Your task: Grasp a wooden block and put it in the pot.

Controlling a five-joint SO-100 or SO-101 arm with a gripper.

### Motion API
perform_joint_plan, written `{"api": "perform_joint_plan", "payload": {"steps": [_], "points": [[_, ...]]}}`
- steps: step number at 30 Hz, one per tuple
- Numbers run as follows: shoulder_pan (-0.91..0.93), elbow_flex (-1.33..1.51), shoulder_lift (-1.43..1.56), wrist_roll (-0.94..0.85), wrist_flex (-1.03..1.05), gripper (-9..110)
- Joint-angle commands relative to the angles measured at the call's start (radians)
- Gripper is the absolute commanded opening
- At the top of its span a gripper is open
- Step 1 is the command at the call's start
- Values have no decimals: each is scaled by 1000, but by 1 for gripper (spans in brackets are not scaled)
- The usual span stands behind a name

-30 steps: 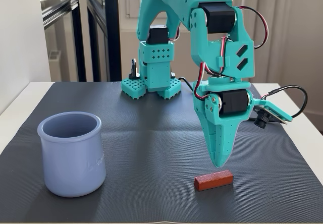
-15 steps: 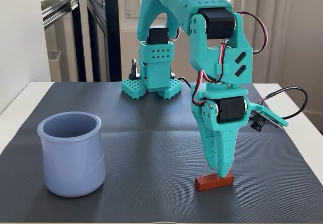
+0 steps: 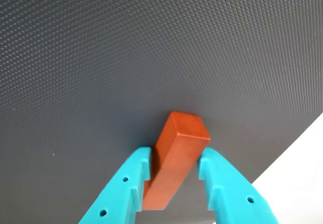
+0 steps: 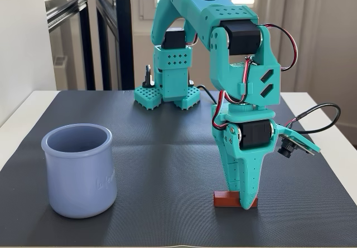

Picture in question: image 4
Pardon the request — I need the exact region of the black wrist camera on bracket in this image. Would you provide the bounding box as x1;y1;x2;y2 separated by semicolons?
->
276;123;321;159

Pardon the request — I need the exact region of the lavender blue ceramic pot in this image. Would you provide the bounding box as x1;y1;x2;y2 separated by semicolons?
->
41;123;118;220

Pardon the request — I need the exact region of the red white black servo wire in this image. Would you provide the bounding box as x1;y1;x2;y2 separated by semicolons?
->
211;56;259;130
256;23;298;71

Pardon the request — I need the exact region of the black camera cable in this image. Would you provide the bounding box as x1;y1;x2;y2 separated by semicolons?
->
284;103;341;135

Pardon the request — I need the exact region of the beige curtain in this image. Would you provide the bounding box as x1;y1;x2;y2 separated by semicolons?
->
253;0;357;131

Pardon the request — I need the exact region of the reddish brown wooden block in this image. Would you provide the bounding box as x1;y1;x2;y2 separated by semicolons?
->
213;191;259;209

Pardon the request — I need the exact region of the dark grey textured mat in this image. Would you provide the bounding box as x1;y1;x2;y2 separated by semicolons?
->
0;90;357;247

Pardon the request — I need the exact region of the black power cable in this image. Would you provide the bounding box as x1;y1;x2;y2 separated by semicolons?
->
196;85;218;105

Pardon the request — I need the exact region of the teal gripper with motor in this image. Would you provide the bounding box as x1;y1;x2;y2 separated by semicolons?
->
210;104;283;211

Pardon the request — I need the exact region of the black framed glass door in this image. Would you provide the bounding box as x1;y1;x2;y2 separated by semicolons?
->
41;0;135;91

